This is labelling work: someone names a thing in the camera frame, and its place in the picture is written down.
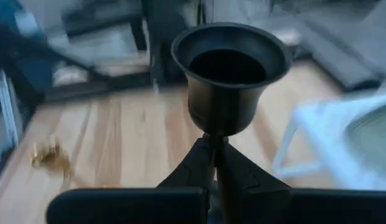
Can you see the gold tall candlestick holder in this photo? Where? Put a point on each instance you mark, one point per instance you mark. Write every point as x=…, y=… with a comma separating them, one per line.
x=53, y=158

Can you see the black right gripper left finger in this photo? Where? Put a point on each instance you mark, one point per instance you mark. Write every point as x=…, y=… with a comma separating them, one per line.
x=189, y=174

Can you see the white small shelf table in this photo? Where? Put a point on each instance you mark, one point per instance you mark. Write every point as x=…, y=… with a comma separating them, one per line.
x=329, y=146

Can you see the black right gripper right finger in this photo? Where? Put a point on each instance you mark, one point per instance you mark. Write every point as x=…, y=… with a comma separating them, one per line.
x=258, y=186

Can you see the black tall candlestick holder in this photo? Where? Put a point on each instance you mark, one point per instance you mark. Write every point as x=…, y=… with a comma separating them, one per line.
x=223, y=109

